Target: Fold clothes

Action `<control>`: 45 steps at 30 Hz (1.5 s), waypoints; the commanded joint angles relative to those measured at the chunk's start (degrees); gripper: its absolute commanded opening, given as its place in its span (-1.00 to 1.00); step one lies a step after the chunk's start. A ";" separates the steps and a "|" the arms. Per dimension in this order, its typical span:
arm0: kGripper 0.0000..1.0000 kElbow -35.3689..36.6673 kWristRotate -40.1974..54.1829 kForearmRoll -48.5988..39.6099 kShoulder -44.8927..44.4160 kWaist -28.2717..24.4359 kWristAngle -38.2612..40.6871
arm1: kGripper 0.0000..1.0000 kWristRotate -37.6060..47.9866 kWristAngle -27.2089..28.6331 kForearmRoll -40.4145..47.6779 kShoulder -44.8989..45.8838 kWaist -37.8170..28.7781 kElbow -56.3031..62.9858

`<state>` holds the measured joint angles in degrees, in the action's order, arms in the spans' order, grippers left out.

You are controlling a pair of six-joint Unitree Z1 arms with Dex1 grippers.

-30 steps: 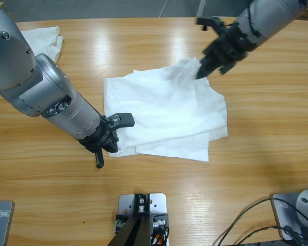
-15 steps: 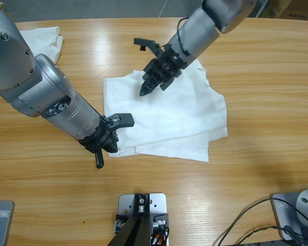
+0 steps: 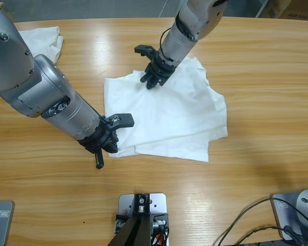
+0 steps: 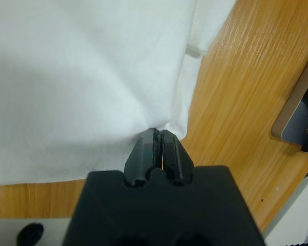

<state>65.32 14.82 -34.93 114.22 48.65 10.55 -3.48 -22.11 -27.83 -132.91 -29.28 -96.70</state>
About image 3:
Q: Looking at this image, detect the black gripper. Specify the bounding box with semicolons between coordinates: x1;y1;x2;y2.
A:
78;122;119;170
140;50;177;90

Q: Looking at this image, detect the white T-shirt with black print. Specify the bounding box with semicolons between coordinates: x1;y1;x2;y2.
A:
103;57;229;162

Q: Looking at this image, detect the white mounting block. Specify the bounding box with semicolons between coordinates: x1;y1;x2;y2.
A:
118;193;169;246

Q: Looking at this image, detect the white metal leg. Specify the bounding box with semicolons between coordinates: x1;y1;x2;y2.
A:
255;0;270;18

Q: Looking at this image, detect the wooden pallet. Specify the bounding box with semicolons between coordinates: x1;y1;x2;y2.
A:
0;1;15;23

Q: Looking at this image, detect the cardboard box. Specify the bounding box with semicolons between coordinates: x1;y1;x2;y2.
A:
268;0;308;20

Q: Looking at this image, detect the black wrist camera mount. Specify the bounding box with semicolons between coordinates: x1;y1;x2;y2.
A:
101;113;136;132

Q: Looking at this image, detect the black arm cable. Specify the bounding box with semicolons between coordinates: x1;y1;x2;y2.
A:
159;27;173;53

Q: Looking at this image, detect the white cord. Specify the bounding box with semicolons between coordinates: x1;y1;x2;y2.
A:
159;0;170;16

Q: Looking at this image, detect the dark camera post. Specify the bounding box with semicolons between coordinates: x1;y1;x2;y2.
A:
109;194;151;246

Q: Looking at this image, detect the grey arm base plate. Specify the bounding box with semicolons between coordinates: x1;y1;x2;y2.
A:
271;189;308;243
0;199;15;246

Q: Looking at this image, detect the long black cable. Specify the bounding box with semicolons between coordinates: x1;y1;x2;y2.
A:
218;197;308;245

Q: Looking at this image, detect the thin black cable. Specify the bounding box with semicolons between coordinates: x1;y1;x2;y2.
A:
243;225;290;246

